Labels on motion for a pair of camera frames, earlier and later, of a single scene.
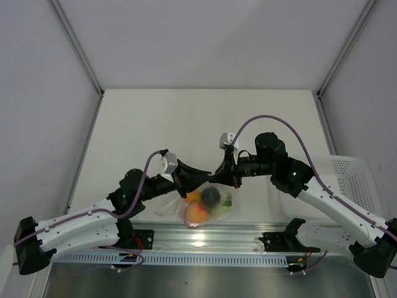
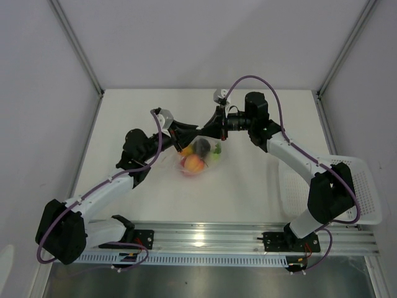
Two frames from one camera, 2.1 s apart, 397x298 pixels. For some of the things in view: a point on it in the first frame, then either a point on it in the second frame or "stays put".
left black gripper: [187, 179] to [183, 137]
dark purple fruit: [210, 196] to [202, 147]
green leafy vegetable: [228, 203] to [216, 152]
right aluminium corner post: [367, 9] stays put
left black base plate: [143, 239] stays put
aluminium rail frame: [213, 239] stays put
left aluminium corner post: [83, 56] stays put
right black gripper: [229, 173] to [214, 128]
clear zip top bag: [204, 205] to [197, 156]
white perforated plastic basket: [349, 177] stays put
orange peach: [196, 213] to [193, 164]
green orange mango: [193, 197] to [187, 151]
